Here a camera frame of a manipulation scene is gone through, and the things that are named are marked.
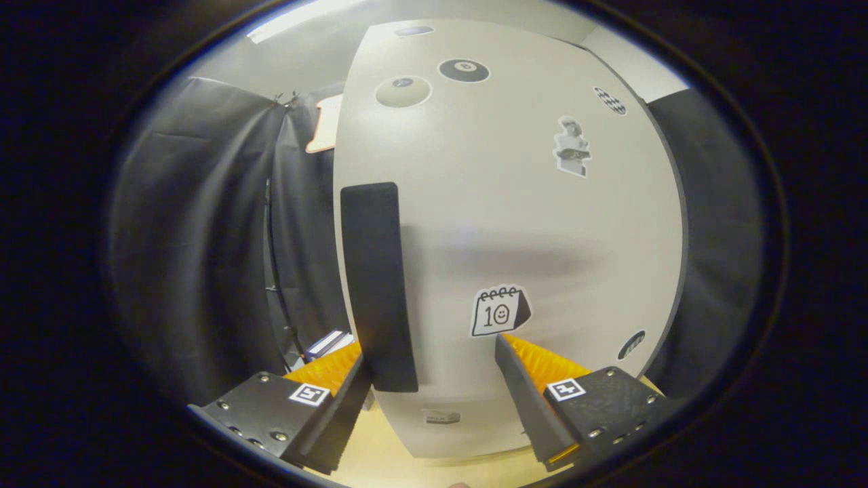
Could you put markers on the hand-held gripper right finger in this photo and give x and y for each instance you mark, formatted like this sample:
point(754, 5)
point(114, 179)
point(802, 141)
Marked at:
point(529, 407)

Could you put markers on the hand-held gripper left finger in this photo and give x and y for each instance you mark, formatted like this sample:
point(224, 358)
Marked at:
point(342, 413)

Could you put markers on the dark blue white book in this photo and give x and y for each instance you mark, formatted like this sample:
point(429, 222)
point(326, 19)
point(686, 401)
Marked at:
point(344, 342)
point(322, 342)

